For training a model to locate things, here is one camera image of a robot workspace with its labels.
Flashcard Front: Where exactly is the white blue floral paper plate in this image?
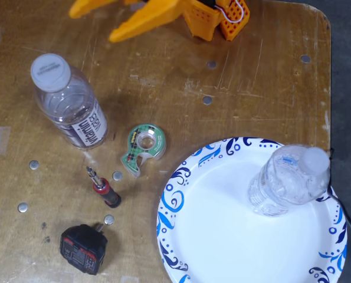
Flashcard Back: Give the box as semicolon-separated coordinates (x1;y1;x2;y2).
156;136;349;283

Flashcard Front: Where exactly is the black cable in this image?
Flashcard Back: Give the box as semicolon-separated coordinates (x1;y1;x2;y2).
325;147;351;250

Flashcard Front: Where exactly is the red black screwdriver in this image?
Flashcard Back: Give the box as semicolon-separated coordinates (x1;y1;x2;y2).
86;166;122;209

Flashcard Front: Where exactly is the white red servo wire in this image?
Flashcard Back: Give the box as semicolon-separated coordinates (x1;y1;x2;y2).
215;0;251;23

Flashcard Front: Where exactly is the vitamin water bottle white cap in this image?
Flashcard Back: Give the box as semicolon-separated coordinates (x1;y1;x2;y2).
30;52;109;150

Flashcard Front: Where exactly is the small clear water bottle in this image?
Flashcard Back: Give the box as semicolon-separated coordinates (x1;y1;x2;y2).
247;143;332;218

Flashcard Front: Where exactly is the green tape dispenser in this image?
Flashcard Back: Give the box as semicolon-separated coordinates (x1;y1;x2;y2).
120;123;167;179

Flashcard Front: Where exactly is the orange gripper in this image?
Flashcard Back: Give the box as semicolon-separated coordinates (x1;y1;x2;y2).
108;0;251;44

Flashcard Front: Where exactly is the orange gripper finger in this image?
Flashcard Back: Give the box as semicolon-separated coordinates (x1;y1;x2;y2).
68;0;126;19

